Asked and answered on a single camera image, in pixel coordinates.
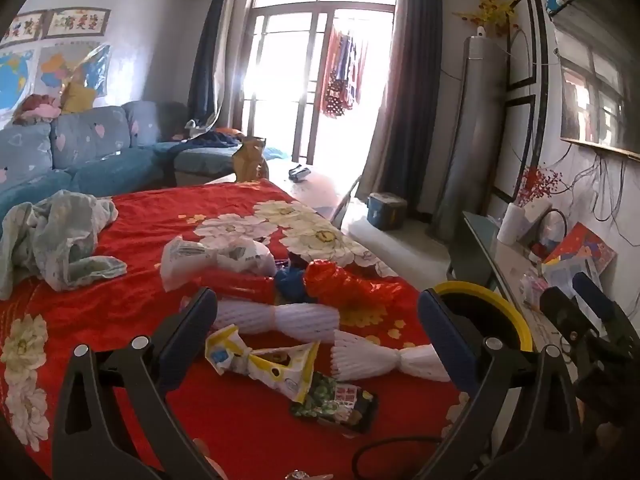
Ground red tube snack packet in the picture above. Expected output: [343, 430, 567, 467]
[197, 270, 276, 306]

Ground white printed plastic bag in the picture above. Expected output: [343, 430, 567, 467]
[160, 235, 277, 292]

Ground yellow white snack wrapper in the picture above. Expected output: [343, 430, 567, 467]
[205, 324, 321, 403]

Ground red floral blanket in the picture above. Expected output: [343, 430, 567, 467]
[0, 180, 471, 480]

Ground grey standing air conditioner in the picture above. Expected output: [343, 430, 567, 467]
[432, 35, 511, 246]

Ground green black snack packet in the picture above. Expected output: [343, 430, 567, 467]
[291, 371, 379, 434]

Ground framed cartoon picture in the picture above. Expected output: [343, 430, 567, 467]
[0, 10, 43, 43]
[45, 7, 111, 38]

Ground dark blue curtain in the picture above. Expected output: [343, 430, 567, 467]
[187, 0, 231, 121]

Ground balcony glass door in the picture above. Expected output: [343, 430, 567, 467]
[232, 0, 401, 186]

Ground yellow cloth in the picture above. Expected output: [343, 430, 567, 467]
[60, 80, 96, 113]

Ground red berry branches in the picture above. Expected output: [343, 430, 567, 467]
[515, 165, 563, 208]

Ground white foam fruit net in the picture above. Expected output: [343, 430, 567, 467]
[332, 330, 451, 383]
[215, 299, 341, 335]

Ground light blue crumpled cloth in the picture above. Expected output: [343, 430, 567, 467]
[0, 191, 128, 301]

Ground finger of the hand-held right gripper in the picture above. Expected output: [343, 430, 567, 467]
[571, 271, 631, 333]
[539, 286, 601, 343]

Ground low coffee table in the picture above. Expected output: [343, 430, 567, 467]
[205, 160, 363, 223]

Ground wall television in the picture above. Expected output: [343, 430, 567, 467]
[552, 0, 640, 161]

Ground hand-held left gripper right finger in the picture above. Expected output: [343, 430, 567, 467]
[417, 287, 586, 480]

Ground dark grey curtain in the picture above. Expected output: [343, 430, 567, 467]
[360, 0, 443, 196]

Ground hanging laundry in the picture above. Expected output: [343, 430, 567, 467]
[320, 25, 368, 118]

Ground black cable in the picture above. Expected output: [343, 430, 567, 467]
[351, 434, 446, 480]

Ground blue storage box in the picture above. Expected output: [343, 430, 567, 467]
[366, 192, 408, 231]

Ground red printed book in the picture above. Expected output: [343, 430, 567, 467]
[542, 222, 618, 281]

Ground person's right hand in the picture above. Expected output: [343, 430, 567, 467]
[592, 417, 628, 461]

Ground red pink clothes pile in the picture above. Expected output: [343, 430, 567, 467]
[12, 94, 63, 126]

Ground printed paper sheets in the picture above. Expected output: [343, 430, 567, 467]
[542, 260, 586, 301]

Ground blue plastic bag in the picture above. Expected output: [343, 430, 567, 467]
[274, 265, 313, 306]

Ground glass television stand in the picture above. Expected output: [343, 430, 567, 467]
[447, 210, 640, 361]

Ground blue patterned sofa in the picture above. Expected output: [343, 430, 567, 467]
[0, 100, 296, 211]

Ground orange cat-shaped paper bag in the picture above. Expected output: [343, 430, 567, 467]
[231, 136, 271, 183]

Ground red plastic bag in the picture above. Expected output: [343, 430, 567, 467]
[305, 260, 408, 311]

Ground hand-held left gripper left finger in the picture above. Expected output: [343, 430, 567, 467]
[52, 286, 221, 480]

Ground white paper roll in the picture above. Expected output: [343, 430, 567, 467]
[497, 202, 523, 246]

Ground bundle of wall cables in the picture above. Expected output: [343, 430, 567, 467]
[570, 155, 631, 241]

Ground dark blue clothes pile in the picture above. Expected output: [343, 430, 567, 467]
[185, 127, 246, 148]

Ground small bucket with black handle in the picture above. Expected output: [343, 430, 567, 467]
[530, 207, 568, 262]

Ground world map poster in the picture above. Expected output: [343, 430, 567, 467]
[0, 50, 36, 113]

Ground colourful country map poster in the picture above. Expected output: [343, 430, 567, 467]
[39, 42, 111, 98]

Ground yellow artificial flowers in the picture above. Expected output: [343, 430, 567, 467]
[452, 0, 518, 38]

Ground person's left hand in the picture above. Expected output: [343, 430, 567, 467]
[192, 437, 222, 480]

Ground yellow trash bin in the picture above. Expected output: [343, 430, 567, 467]
[431, 281, 535, 356]

